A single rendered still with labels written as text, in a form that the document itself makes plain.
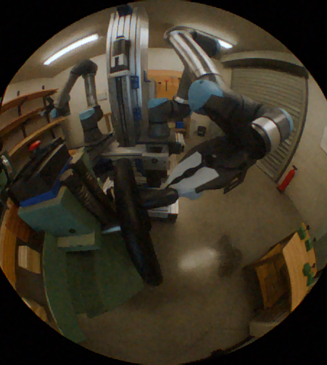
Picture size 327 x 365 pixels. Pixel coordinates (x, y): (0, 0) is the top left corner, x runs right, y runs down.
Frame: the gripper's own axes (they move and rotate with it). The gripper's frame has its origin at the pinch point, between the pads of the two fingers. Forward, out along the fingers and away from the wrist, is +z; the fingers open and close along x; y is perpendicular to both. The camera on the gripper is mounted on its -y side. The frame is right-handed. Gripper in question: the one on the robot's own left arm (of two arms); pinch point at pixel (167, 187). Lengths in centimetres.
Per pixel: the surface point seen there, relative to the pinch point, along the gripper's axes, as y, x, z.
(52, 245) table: -9.2, -5.2, 22.0
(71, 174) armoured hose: -11.3, 1.2, 8.5
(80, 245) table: -5.1, -5.1, 16.9
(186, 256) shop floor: 88, -15, 27
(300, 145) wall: 118, 8, -230
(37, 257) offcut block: -12.4, -8.5, 21.5
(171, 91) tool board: 53, 310, -113
